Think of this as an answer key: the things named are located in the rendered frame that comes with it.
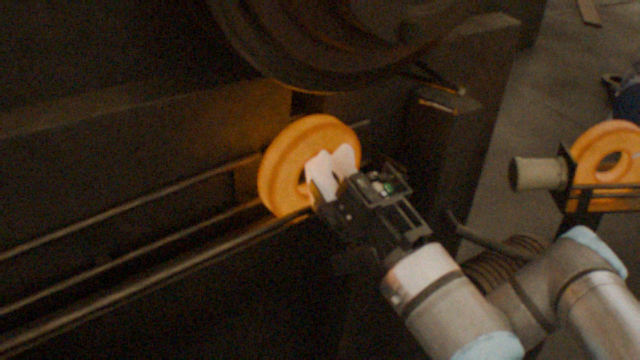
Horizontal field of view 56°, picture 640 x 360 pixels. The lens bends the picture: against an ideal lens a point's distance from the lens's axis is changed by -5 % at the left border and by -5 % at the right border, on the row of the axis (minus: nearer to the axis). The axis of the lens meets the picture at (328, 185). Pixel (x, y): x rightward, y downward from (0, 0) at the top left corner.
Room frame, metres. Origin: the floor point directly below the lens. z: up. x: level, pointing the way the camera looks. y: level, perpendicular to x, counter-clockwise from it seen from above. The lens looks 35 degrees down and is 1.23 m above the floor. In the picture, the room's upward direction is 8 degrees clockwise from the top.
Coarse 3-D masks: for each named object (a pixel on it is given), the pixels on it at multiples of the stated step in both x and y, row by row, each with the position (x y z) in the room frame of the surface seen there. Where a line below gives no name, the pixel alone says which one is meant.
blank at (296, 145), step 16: (288, 128) 0.71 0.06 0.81; (304, 128) 0.71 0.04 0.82; (320, 128) 0.71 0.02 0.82; (336, 128) 0.73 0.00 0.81; (272, 144) 0.70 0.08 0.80; (288, 144) 0.69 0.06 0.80; (304, 144) 0.70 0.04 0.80; (320, 144) 0.71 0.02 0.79; (336, 144) 0.73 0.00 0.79; (352, 144) 0.75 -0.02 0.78; (272, 160) 0.68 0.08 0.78; (288, 160) 0.68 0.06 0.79; (304, 160) 0.70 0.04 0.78; (272, 176) 0.67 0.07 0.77; (288, 176) 0.68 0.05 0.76; (272, 192) 0.66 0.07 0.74; (288, 192) 0.68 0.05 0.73; (304, 192) 0.71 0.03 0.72; (272, 208) 0.67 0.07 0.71; (288, 208) 0.68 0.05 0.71
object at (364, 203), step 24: (384, 168) 0.67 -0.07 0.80; (336, 192) 0.63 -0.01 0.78; (360, 192) 0.62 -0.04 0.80; (384, 192) 0.63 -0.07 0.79; (408, 192) 0.63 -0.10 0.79; (336, 216) 0.63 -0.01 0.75; (360, 216) 0.60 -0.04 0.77; (384, 216) 0.61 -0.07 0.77; (408, 216) 0.61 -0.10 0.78; (360, 240) 0.61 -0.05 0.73; (384, 240) 0.59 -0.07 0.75; (408, 240) 0.56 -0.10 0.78; (384, 264) 0.56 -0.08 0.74
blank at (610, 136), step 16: (592, 128) 0.94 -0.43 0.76; (608, 128) 0.93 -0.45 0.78; (624, 128) 0.93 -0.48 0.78; (576, 144) 0.93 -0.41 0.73; (592, 144) 0.91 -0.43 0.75; (608, 144) 0.92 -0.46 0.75; (624, 144) 0.93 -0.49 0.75; (576, 160) 0.91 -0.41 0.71; (592, 160) 0.92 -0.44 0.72; (624, 160) 0.95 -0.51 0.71; (576, 176) 0.91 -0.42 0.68; (592, 176) 0.92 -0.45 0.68; (608, 176) 0.94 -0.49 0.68; (624, 176) 0.93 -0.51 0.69
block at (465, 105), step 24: (432, 96) 0.89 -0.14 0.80; (456, 96) 0.91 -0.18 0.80; (408, 120) 0.91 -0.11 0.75; (432, 120) 0.87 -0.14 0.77; (456, 120) 0.85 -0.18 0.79; (480, 120) 0.89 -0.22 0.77; (408, 144) 0.90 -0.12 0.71; (432, 144) 0.86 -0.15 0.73; (456, 144) 0.85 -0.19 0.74; (408, 168) 0.89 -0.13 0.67; (432, 168) 0.85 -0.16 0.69; (456, 168) 0.87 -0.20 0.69; (432, 192) 0.85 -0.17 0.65; (456, 192) 0.88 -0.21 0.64; (432, 216) 0.85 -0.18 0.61
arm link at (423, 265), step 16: (416, 256) 0.55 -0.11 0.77; (432, 256) 0.55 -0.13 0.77; (448, 256) 0.57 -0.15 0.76; (400, 272) 0.54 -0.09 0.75; (416, 272) 0.53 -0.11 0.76; (432, 272) 0.53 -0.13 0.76; (384, 288) 0.54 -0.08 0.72; (400, 288) 0.53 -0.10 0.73; (416, 288) 0.52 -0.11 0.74; (400, 304) 0.52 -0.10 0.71
